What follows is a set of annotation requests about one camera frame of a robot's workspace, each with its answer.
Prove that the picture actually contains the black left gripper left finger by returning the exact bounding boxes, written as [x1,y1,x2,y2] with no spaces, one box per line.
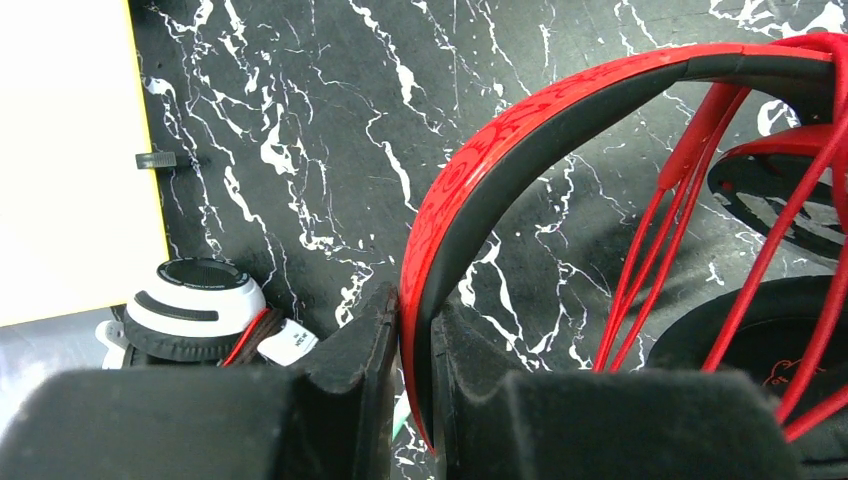
[1,282,399,479]

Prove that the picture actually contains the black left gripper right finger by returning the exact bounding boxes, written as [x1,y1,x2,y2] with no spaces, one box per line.
[431,306,802,479]

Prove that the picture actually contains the black and white headphones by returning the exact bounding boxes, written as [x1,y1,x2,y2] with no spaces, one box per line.
[95,257,319,369]

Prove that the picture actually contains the red headphones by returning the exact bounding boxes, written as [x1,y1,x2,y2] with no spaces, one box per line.
[399,33,847,469]

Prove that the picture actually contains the white green capped pen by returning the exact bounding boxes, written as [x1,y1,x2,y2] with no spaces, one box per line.
[391,390,411,441]

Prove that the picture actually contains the yellow framed whiteboard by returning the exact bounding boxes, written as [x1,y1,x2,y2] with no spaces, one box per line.
[1,1,168,326]

